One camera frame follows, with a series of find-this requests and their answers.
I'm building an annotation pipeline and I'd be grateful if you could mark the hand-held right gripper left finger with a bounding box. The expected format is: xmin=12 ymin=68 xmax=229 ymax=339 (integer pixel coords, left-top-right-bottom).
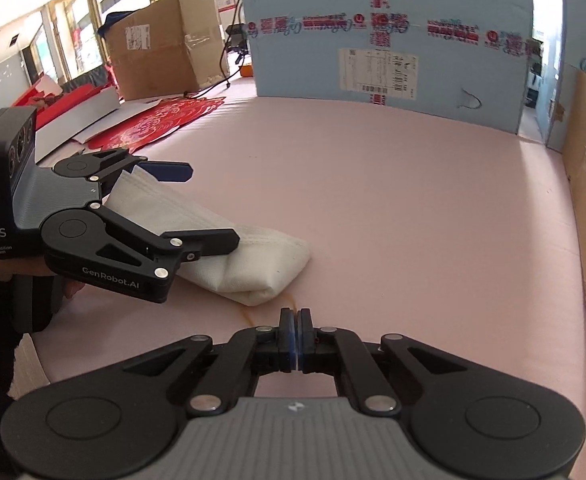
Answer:
xmin=123 ymin=307 xmax=299 ymax=414

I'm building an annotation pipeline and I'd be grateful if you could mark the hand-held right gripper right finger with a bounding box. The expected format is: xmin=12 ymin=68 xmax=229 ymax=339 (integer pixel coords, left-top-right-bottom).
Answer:
xmin=298 ymin=307 xmax=466 ymax=414

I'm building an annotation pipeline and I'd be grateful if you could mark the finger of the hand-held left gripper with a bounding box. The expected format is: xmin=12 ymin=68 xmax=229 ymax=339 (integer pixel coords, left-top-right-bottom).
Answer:
xmin=90 ymin=149 xmax=194 ymax=184
xmin=90 ymin=201 xmax=240 ymax=281

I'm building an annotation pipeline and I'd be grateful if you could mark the white non-woven shopping bag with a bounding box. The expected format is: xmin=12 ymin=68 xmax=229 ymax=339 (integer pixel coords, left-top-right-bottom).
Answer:
xmin=104 ymin=169 xmax=313 ymax=307

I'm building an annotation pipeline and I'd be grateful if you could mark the person's left hand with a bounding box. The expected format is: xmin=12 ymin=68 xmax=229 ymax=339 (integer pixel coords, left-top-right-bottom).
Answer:
xmin=63 ymin=279 xmax=88 ymax=302

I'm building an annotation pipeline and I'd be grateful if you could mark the red white flat box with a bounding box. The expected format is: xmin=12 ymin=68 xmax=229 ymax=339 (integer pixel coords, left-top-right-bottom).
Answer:
xmin=10 ymin=74 xmax=124 ymax=161

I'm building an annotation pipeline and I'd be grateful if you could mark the taped brown cardboard box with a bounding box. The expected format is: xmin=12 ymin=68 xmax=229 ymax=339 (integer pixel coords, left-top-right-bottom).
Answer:
xmin=104 ymin=0 xmax=230 ymax=102

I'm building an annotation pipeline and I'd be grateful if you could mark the black tripod stand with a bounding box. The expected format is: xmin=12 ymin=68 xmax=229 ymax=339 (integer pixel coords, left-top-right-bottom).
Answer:
xmin=224 ymin=24 xmax=250 ymax=67

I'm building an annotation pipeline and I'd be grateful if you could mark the large blue taped cardboard box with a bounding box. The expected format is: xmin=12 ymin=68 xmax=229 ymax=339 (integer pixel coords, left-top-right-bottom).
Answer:
xmin=236 ymin=0 xmax=534 ymax=135

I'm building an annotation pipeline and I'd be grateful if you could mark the dark blue cloth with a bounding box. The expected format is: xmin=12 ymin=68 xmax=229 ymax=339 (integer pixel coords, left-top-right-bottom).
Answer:
xmin=98 ymin=10 xmax=141 ymax=38

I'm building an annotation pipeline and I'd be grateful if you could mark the blue script-print cardboard box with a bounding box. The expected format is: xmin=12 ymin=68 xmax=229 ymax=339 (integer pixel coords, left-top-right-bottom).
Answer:
xmin=546 ymin=0 xmax=586 ymax=153

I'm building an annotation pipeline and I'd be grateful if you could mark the thin black cable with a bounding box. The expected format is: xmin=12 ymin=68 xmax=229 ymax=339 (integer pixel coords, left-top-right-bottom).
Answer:
xmin=183 ymin=35 xmax=231 ymax=100

